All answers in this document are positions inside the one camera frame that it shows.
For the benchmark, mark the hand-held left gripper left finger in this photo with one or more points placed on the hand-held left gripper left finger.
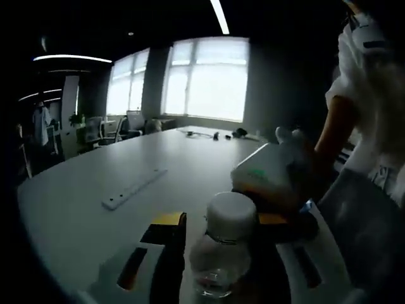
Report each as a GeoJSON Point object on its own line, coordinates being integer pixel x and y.
{"type": "Point", "coordinates": [171, 253]}

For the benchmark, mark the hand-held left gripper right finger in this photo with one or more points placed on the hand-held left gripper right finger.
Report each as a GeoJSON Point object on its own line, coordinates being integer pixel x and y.
{"type": "Point", "coordinates": [272, 269]}

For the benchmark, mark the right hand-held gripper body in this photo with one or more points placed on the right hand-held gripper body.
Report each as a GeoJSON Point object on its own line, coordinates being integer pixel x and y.
{"type": "Point", "coordinates": [269, 168]}

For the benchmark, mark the clear plastic bottle red label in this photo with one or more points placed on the clear plastic bottle red label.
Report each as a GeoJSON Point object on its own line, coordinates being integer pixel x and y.
{"type": "Point", "coordinates": [224, 253]}

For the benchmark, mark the large window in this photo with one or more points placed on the large window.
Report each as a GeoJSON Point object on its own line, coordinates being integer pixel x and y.
{"type": "Point", "coordinates": [205, 82]}

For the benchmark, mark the white table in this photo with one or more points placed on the white table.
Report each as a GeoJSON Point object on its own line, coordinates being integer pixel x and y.
{"type": "Point", "coordinates": [95, 177]}

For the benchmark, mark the white office chair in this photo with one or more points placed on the white office chair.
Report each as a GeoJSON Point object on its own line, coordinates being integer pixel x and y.
{"type": "Point", "coordinates": [115, 128]}
{"type": "Point", "coordinates": [93, 128]}

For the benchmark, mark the ceiling light strip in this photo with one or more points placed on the ceiling light strip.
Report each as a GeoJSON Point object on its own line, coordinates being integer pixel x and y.
{"type": "Point", "coordinates": [220, 16]}

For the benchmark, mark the green potted plant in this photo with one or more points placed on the green potted plant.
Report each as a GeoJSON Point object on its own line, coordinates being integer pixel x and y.
{"type": "Point", "coordinates": [77, 119]}

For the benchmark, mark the narrow window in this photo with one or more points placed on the narrow window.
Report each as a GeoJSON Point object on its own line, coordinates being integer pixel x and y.
{"type": "Point", "coordinates": [126, 85]}

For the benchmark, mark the white worn device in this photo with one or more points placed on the white worn device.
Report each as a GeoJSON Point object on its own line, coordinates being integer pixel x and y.
{"type": "Point", "coordinates": [368, 35]}

